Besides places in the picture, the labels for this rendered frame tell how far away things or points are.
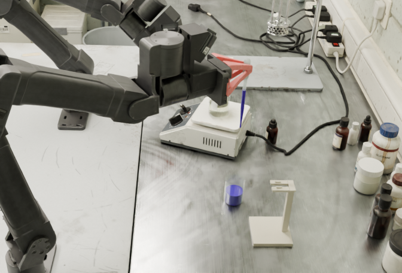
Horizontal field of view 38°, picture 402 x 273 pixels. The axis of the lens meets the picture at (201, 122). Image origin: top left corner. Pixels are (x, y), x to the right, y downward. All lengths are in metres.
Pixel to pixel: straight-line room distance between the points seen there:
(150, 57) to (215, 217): 0.43
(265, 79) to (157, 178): 0.55
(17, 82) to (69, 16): 2.82
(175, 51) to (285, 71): 0.88
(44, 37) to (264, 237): 0.71
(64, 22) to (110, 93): 2.66
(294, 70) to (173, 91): 0.87
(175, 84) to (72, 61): 0.54
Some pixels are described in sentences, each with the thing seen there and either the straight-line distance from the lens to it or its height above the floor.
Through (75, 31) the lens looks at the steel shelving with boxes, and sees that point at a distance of 3.52.
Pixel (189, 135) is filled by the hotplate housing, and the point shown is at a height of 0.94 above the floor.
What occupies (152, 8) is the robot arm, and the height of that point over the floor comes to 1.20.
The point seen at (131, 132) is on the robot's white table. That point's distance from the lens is 1.49.
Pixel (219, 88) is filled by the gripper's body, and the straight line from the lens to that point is 1.03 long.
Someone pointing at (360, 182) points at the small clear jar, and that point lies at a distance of 1.36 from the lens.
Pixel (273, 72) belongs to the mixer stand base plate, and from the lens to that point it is 1.79.
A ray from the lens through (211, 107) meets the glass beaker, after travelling 1.38.
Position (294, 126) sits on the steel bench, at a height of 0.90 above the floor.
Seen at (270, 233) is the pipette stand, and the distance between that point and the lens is 1.21.
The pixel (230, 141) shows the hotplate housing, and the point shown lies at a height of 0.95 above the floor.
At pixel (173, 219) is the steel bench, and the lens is 1.24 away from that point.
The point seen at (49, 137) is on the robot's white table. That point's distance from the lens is 1.50.
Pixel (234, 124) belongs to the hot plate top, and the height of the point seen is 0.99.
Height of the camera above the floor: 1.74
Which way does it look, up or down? 33 degrees down
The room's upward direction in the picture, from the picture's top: 3 degrees clockwise
